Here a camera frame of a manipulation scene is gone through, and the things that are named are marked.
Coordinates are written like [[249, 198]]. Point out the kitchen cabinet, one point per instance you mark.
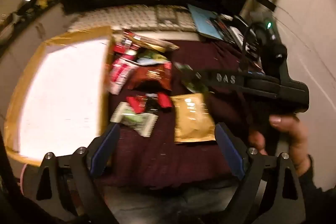
[[23, 35]]

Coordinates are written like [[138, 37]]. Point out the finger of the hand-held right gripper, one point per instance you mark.
[[225, 79]]

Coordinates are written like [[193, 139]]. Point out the pink stool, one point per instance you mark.
[[23, 174]]

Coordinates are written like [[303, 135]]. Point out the tan cracker packet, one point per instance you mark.
[[155, 44]]

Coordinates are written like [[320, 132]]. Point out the person's right hand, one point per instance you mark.
[[296, 140]]

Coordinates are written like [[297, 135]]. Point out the blue book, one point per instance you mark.
[[207, 22]]

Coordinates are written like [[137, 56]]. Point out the red white snack packet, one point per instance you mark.
[[121, 74]]

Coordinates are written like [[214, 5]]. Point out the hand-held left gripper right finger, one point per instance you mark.
[[229, 153]]

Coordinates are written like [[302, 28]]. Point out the cardboard box with white inside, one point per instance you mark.
[[63, 98]]

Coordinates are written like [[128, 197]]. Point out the green white snack packet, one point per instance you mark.
[[135, 119]]

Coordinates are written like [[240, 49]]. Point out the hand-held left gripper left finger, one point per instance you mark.
[[105, 150]]

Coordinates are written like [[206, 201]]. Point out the gold snack packet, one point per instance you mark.
[[193, 119]]

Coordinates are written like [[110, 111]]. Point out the dark red snack packet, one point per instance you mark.
[[152, 75]]

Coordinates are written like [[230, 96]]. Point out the maroon cloth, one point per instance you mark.
[[162, 161]]

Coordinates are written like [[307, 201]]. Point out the white keyboard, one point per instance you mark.
[[131, 18]]

